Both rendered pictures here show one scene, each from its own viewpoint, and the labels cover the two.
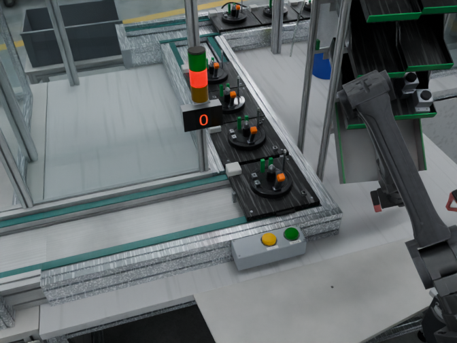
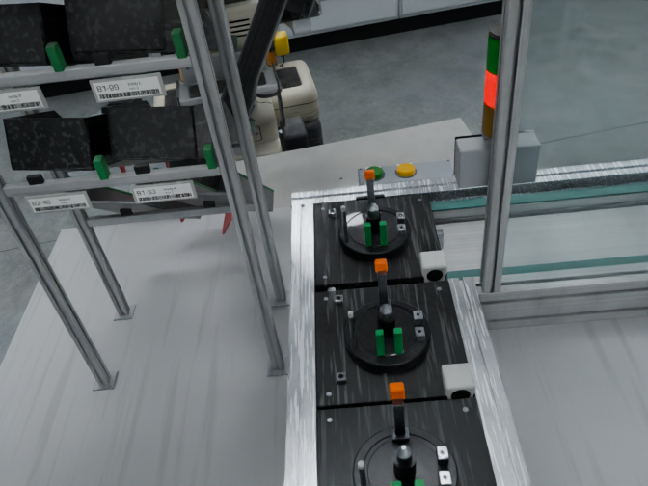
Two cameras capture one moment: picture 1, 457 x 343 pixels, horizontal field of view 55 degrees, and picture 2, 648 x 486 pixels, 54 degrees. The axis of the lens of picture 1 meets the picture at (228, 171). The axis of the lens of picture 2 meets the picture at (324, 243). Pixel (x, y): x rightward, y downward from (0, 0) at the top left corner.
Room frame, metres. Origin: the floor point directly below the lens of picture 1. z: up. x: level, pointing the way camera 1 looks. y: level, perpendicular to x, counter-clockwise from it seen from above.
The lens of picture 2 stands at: (1.96, 0.07, 1.79)
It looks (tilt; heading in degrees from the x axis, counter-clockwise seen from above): 42 degrees down; 199
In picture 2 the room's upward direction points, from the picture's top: 8 degrees counter-clockwise
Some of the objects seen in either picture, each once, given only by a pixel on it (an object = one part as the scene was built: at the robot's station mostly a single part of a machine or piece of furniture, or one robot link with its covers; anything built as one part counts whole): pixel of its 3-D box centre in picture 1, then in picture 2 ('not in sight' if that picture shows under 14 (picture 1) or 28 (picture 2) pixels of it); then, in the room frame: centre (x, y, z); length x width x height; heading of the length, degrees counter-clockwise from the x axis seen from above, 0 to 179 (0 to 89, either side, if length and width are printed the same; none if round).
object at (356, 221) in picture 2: (271, 181); (374, 232); (1.06, -0.14, 0.98); 0.14 x 0.14 x 0.02
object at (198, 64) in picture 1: (197, 59); (505, 51); (1.12, 0.08, 1.38); 0.05 x 0.05 x 0.05
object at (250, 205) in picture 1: (270, 186); (375, 239); (1.06, -0.14, 0.96); 0.24 x 0.24 x 0.02; 15
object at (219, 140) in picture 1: (246, 129); (387, 321); (1.31, -0.07, 1.01); 0.24 x 0.24 x 0.13; 15
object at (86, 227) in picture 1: (181, 211); (530, 253); (1.00, 0.16, 0.91); 0.84 x 0.28 x 0.10; 105
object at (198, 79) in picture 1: (198, 75); (502, 85); (1.12, 0.08, 1.33); 0.05 x 0.05 x 0.05
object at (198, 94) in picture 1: (199, 91); (499, 116); (1.12, 0.08, 1.28); 0.05 x 0.05 x 0.05
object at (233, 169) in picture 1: (233, 171); (432, 266); (1.13, -0.02, 0.97); 0.05 x 0.05 x 0.04; 15
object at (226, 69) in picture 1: (211, 67); not in sight; (1.78, 0.06, 1.01); 0.24 x 0.24 x 0.13; 15
